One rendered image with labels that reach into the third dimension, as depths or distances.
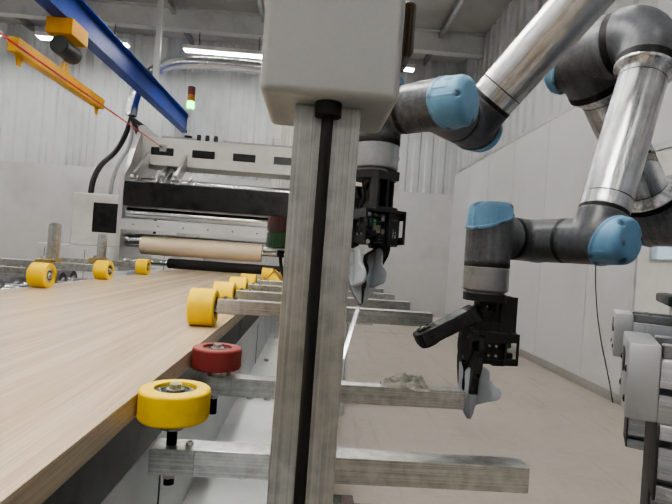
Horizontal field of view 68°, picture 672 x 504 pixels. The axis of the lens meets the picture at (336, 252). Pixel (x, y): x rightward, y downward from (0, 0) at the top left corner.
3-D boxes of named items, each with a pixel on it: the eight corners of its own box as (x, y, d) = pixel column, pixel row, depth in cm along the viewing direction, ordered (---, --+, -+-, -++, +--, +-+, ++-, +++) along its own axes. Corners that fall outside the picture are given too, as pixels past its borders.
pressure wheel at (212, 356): (240, 407, 86) (245, 341, 86) (233, 423, 78) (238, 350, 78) (194, 404, 86) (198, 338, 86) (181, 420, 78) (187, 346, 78)
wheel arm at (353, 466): (516, 488, 61) (519, 453, 61) (528, 502, 57) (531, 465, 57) (156, 469, 59) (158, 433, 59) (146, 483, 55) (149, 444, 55)
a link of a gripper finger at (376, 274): (374, 307, 77) (378, 247, 77) (357, 302, 82) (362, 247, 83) (391, 307, 78) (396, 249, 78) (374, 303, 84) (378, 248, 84)
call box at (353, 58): (379, 146, 32) (388, 24, 32) (398, 115, 25) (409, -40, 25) (269, 136, 31) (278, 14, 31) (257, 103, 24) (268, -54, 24)
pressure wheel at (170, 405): (179, 462, 63) (185, 371, 63) (218, 484, 58) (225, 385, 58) (117, 482, 57) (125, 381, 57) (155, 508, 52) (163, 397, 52)
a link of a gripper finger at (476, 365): (480, 397, 80) (484, 342, 80) (471, 396, 80) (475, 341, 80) (471, 389, 84) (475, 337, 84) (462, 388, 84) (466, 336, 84)
